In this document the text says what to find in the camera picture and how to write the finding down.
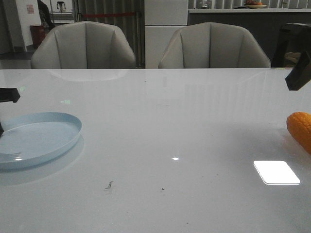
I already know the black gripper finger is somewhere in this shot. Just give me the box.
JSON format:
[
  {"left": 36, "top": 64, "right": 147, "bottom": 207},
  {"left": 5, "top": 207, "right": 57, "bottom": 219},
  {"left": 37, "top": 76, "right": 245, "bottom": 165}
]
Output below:
[
  {"left": 285, "top": 50, "right": 311, "bottom": 91},
  {"left": 0, "top": 88, "right": 20, "bottom": 103}
]

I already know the light blue round plate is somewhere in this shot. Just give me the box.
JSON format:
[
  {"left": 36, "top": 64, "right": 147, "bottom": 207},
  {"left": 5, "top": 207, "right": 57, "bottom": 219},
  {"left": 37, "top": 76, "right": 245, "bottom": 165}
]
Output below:
[{"left": 0, "top": 112, "right": 82, "bottom": 170}]

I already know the orange toy corn cob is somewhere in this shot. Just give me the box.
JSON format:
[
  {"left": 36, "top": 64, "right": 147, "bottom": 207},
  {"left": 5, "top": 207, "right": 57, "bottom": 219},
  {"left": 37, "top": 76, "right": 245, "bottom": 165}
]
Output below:
[{"left": 286, "top": 112, "right": 311, "bottom": 154}]

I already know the grey counter with white top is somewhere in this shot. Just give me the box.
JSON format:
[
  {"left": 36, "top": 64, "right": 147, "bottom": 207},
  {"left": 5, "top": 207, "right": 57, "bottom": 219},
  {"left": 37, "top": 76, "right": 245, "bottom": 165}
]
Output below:
[{"left": 189, "top": 8, "right": 311, "bottom": 67}]

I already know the red bin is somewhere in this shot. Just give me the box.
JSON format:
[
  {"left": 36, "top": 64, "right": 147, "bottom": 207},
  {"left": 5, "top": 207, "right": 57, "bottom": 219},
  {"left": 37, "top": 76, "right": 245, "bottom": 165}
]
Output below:
[{"left": 30, "top": 25, "right": 45, "bottom": 49}]

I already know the left beige upholstered chair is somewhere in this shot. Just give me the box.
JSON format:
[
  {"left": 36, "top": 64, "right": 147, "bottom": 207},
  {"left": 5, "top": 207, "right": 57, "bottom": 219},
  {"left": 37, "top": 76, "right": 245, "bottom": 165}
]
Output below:
[{"left": 31, "top": 21, "right": 136, "bottom": 69}]

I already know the beige upholstered chair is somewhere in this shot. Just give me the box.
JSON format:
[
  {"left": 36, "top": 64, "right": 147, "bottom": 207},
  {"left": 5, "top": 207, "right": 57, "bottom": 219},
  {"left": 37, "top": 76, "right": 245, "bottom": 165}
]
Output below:
[
  {"left": 31, "top": 21, "right": 136, "bottom": 69},
  {"left": 158, "top": 22, "right": 271, "bottom": 69}
]

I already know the fruit bowl on counter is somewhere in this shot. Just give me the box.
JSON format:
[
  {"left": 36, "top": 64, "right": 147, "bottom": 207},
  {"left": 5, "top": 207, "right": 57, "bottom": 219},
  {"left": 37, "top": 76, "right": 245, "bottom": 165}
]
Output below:
[{"left": 244, "top": 0, "right": 267, "bottom": 9}]

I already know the right beige upholstered chair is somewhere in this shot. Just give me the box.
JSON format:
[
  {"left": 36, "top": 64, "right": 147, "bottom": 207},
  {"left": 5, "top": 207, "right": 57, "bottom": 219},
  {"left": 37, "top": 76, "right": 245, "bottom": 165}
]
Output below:
[{"left": 158, "top": 22, "right": 271, "bottom": 69}]

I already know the red barrier belt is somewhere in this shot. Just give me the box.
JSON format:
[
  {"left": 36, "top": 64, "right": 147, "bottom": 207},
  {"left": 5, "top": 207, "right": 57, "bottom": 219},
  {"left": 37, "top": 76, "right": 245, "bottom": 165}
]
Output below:
[{"left": 80, "top": 12, "right": 136, "bottom": 18}]

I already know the white cabinet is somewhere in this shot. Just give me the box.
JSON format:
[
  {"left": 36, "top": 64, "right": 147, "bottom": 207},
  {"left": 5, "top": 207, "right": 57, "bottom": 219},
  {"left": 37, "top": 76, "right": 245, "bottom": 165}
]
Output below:
[{"left": 144, "top": 0, "right": 188, "bottom": 68}]

